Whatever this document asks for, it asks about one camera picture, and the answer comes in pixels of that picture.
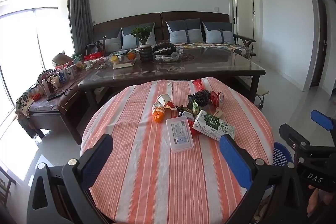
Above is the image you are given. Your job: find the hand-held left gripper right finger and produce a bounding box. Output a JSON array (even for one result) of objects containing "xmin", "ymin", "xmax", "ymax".
[{"xmin": 219, "ymin": 134, "xmax": 310, "ymax": 224}]

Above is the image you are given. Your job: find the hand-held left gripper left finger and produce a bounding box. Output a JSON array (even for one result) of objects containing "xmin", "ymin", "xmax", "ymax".
[{"xmin": 26, "ymin": 133, "xmax": 114, "ymax": 224}]

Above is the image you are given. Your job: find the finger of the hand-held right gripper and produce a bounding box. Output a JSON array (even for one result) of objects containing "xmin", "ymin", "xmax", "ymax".
[
  {"xmin": 310, "ymin": 109, "xmax": 336, "ymax": 135},
  {"xmin": 279, "ymin": 123, "xmax": 319, "ymax": 153}
]

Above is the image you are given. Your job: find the blue plastic basket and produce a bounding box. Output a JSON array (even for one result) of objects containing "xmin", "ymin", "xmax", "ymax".
[{"xmin": 262, "ymin": 142, "xmax": 293, "ymax": 194}]

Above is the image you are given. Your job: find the white green milk carton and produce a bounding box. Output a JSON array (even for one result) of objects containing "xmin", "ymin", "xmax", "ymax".
[{"xmin": 192, "ymin": 110, "xmax": 236, "ymax": 141}]

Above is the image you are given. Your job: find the clear plastic box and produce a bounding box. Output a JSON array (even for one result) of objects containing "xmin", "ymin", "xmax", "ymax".
[{"xmin": 166, "ymin": 116, "xmax": 194, "ymax": 153}]

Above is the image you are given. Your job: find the crushed red can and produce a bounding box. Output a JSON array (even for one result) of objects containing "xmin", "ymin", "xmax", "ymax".
[{"xmin": 210, "ymin": 91, "xmax": 223, "ymax": 106}]

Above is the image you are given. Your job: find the silver foil packet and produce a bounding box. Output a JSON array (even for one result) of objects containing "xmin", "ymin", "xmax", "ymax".
[{"xmin": 179, "ymin": 111, "xmax": 195, "ymax": 121}]

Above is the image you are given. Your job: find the red plastic bag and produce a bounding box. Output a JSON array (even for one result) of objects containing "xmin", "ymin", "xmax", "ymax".
[{"xmin": 152, "ymin": 106, "xmax": 165, "ymax": 124}]

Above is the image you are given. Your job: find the red foil wrapper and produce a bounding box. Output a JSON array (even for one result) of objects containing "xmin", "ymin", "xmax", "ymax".
[{"xmin": 192, "ymin": 78, "xmax": 205, "ymax": 90}]

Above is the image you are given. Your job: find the crushed white red paper cup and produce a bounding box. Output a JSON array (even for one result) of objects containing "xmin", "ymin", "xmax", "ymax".
[{"xmin": 154, "ymin": 94, "xmax": 177, "ymax": 111}]

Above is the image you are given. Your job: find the person's right hand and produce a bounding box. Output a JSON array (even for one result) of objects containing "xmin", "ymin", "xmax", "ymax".
[{"xmin": 306, "ymin": 187, "xmax": 336, "ymax": 222}]

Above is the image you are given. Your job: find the orange striped tablecloth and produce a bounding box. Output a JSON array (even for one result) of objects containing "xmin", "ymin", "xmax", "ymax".
[{"xmin": 80, "ymin": 77, "xmax": 275, "ymax": 224}]

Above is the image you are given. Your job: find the cream wheeled stool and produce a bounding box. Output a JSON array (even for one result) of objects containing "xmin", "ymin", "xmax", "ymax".
[{"xmin": 256, "ymin": 89, "xmax": 269, "ymax": 109}]

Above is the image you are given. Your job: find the wooden side bench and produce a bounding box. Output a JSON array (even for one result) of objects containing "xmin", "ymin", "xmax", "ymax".
[{"xmin": 16, "ymin": 67, "xmax": 90, "ymax": 144}]

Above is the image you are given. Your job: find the black phone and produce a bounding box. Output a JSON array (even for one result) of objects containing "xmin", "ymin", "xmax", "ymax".
[{"xmin": 47, "ymin": 91, "xmax": 65, "ymax": 101}]

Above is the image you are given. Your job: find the dark brown door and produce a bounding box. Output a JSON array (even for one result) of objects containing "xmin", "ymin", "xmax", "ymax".
[{"xmin": 310, "ymin": 0, "xmax": 328, "ymax": 90}]

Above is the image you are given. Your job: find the floral fringed blanket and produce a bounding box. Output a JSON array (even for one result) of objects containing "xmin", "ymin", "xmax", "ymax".
[{"xmin": 16, "ymin": 90, "xmax": 40, "ymax": 139}]

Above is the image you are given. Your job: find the group of toiletry bottles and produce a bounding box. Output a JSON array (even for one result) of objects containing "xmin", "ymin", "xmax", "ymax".
[{"xmin": 31, "ymin": 61, "xmax": 79, "ymax": 98}]

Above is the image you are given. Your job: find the white book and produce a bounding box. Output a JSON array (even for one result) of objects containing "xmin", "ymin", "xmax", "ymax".
[{"xmin": 113, "ymin": 60, "xmax": 136, "ymax": 69}]

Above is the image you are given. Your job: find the dark wooden coffee table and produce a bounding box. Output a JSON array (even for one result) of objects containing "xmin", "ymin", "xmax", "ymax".
[{"xmin": 78, "ymin": 48, "xmax": 266, "ymax": 109}]

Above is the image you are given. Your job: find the red box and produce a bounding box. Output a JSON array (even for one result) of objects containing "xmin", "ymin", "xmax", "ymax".
[{"xmin": 84, "ymin": 53, "xmax": 103, "ymax": 61}]

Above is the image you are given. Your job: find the glass fruit tray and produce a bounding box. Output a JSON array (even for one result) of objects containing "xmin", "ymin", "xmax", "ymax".
[{"xmin": 109, "ymin": 49, "xmax": 138, "ymax": 65}]

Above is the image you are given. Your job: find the brown cardboard box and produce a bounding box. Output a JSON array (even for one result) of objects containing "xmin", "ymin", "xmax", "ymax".
[{"xmin": 52, "ymin": 53, "xmax": 74, "ymax": 65}]

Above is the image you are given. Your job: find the black handbag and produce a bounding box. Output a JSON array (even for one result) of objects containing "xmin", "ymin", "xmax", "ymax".
[{"xmin": 85, "ymin": 41, "xmax": 105, "ymax": 56}]

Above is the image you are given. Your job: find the glass snack tray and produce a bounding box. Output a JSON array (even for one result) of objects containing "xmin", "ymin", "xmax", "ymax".
[{"xmin": 153, "ymin": 47, "xmax": 184, "ymax": 62}]

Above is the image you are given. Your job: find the grey blue cushion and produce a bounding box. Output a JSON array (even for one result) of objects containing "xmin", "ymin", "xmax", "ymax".
[
  {"xmin": 202, "ymin": 21, "xmax": 235, "ymax": 44},
  {"xmin": 166, "ymin": 19, "xmax": 204, "ymax": 43},
  {"xmin": 121, "ymin": 22, "xmax": 155, "ymax": 49}
]

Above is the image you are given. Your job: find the black woven bowl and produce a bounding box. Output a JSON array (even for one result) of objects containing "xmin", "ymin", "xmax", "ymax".
[{"xmin": 152, "ymin": 42, "xmax": 177, "ymax": 55}]

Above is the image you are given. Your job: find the white door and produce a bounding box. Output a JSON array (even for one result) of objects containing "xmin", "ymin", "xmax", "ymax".
[{"xmin": 232, "ymin": 0, "xmax": 256, "ymax": 38}]

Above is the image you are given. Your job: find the green potted plant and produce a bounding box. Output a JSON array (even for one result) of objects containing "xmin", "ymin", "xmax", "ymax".
[{"xmin": 130, "ymin": 25, "xmax": 153, "ymax": 46}]

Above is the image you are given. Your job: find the brown wooden sofa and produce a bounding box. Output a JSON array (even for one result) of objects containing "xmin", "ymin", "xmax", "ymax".
[{"xmin": 92, "ymin": 11, "xmax": 256, "ymax": 59}]

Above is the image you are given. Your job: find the grey curtain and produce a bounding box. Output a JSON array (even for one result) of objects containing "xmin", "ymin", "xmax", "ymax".
[{"xmin": 69, "ymin": 0, "xmax": 93, "ymax": 55}]

